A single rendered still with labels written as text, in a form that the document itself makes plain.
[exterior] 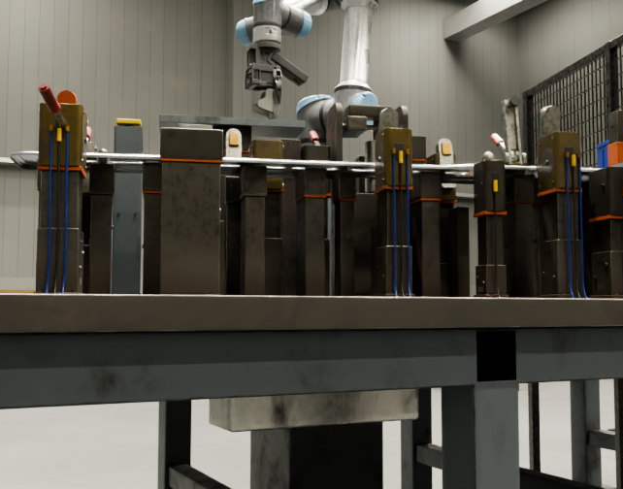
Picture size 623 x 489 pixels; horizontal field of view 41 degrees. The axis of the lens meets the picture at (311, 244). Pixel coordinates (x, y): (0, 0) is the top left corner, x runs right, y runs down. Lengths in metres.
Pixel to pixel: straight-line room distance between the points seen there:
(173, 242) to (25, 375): 0.72
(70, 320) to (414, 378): 0.46
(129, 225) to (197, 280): 0.55
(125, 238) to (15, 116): 10.20
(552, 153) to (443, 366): 0.75
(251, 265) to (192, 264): 0.20
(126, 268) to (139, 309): 1.19
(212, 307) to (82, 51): 11.77
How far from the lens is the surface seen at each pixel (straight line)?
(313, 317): 0.98
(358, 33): 2.55
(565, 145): 1.77
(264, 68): 2.19
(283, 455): 2.39
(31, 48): 12.53
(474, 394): 1.16
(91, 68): 12.60
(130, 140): 2.13
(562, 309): 1.20
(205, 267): 1.59
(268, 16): 2.23
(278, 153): 1.96
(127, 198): 2.11
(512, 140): 2.16
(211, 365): 0.97
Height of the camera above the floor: 0.69
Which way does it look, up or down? 4 degrees up
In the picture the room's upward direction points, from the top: straight up
